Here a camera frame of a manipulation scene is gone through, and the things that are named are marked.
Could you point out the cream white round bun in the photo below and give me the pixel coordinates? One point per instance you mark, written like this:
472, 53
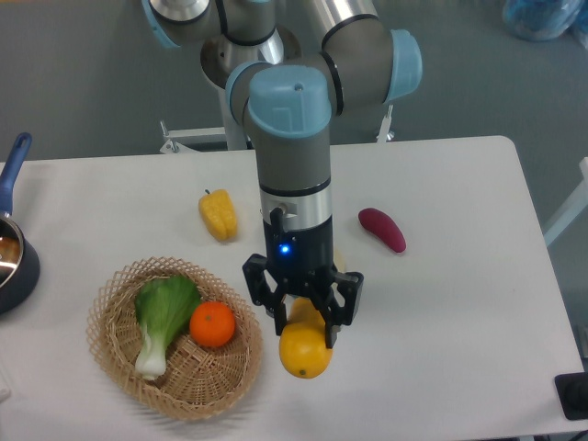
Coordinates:
339, 261

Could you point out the purple sweet potato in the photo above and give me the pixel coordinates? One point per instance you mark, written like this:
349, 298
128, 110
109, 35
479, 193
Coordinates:
382, 226

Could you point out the green bok choy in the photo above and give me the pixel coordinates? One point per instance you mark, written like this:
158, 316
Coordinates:
163, 309

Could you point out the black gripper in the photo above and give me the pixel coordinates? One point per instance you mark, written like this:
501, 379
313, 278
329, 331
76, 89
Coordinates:
294, 258

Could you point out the blue plastic bag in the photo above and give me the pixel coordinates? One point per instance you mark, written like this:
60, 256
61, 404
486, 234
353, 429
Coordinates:
541, 21

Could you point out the yellow mango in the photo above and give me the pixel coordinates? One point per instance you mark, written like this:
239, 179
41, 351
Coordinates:
302, 349

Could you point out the black device at edge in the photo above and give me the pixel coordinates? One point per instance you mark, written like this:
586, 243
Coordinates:
572, 391

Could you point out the woven wicker basket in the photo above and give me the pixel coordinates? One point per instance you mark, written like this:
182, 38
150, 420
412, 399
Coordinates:
199, 382

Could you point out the white frame at right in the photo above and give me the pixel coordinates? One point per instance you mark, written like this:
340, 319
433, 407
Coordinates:
569, 210

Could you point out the yellow bell pepper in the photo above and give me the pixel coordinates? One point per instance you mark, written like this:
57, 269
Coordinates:
218, 214

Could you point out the blue saucepan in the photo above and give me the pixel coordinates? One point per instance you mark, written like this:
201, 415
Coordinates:
20, 263

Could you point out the orange fruit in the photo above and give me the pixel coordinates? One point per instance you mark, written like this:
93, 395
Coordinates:
212, 324

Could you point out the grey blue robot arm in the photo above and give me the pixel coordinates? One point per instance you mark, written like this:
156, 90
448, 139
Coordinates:
284, 107

